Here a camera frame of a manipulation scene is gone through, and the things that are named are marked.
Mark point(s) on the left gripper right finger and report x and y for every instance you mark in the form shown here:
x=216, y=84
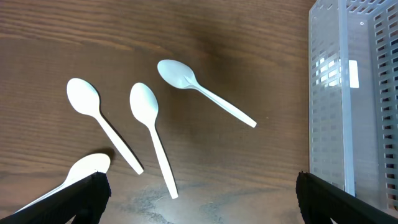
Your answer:
x=321, y=202

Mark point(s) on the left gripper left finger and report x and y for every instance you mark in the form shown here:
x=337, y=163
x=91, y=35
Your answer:
x=83, y=202

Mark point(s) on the white spoon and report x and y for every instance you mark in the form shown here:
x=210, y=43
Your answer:
x=182, y=76
x=84, y=167
x=145, y=109
x=86, y=100

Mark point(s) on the clear plastic basket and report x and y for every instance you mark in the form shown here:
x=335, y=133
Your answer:
x=353, y=131

